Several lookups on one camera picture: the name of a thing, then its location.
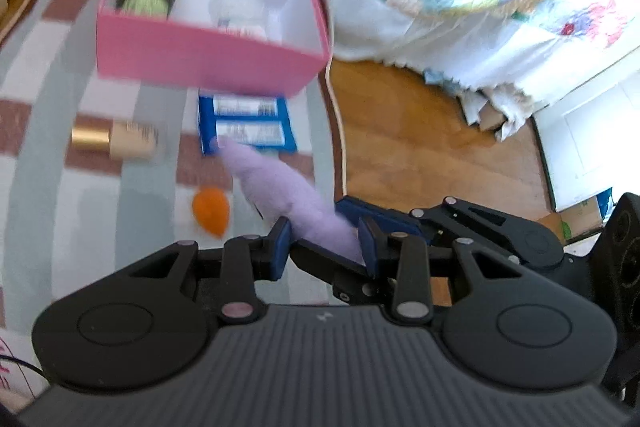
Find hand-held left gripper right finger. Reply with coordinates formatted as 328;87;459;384
357;217;523;324

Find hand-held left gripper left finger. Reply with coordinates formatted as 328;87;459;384
127;217;293;325

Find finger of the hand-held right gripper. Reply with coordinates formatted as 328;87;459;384
334;196;525;258
291;239;397;306

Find purple plush toy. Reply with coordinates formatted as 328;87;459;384
210;137;368;265

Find orange makeup sponge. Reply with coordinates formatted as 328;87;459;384
192;187;232;238

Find blue wet wipes pack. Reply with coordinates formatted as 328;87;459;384
197;92;299;158

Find foundation bottle with gold cap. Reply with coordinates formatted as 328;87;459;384
71;119;163;162

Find pink cardboard box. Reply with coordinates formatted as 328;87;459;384
95;0;333;98

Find small white tissue pack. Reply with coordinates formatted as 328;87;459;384
215;18;269;42

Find white panel door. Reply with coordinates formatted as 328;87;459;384
530;49;640;212

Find papers under bed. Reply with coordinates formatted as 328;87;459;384
422;67;531;142

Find checkered rug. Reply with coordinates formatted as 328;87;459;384
0;0;348;343

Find white paper with pink marks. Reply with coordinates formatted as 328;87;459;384
0;329;51;408

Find black cable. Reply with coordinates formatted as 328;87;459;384
0;356;51;383

